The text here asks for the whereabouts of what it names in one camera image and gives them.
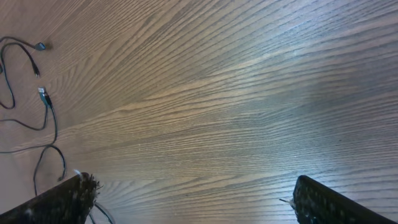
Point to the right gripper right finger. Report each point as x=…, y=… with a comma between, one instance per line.
x=316, y=203

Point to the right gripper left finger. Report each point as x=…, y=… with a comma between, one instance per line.
x=67, y=203

